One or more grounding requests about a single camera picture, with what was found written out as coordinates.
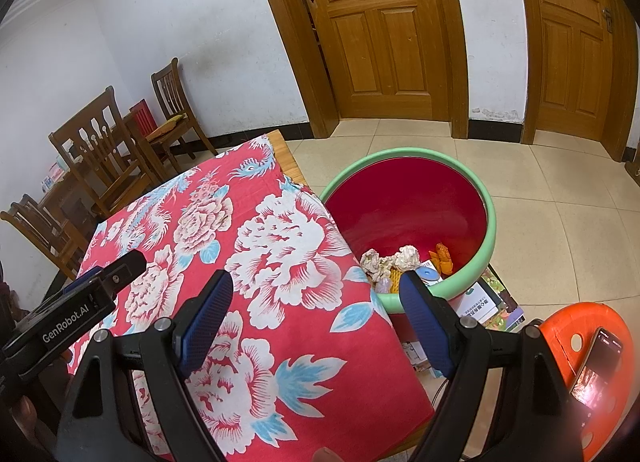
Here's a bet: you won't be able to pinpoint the cream paper ball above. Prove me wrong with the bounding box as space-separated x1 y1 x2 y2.
393 244 422 272
361 248 392 279

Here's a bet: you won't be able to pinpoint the yellow seat cushion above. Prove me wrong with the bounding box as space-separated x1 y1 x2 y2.
146 113 187 139

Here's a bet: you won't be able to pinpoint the white teal printed box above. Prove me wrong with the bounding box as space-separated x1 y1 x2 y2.
457 276 503 318

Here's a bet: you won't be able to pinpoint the orange snack wrapper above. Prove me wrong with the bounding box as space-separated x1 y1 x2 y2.
431 242 456 275

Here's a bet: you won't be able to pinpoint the black smartphone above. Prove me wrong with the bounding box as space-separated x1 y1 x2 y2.
570 327 626 425

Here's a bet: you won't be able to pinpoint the orange plastic stool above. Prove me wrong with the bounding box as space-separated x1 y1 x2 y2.
540 303 633 462

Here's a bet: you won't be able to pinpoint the colourful printed booklet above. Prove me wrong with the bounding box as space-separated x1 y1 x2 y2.
480 287 526 333

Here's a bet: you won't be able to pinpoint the red basin with green rim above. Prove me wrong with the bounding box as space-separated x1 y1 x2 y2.
318 148 497 314

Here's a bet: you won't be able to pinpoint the wooden panel door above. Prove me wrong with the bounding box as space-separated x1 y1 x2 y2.
247 0 468 139
510 0 640 163

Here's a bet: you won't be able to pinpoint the red ribbed box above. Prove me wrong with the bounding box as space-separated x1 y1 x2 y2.
129 98 155 139

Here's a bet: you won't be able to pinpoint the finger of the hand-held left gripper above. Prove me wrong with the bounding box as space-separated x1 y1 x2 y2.
62 248 148 303

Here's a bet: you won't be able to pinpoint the red floral tablecloth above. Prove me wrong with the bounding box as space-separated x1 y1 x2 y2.
66 134 436 462

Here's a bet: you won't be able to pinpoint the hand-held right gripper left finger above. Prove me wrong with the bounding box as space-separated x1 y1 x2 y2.
56 268 236 462

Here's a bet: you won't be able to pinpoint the dark wooden chair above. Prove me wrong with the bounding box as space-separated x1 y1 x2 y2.
0 194 88 283
151 58 218 163
49 87 161 218

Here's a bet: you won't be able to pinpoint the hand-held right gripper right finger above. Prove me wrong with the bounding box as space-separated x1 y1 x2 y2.
397 269 587 462

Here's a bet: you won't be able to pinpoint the small white carton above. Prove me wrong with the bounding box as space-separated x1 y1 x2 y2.
401 339 436 377

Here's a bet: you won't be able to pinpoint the pink and blue packets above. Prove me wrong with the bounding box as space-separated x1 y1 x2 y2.
40 161 69 193

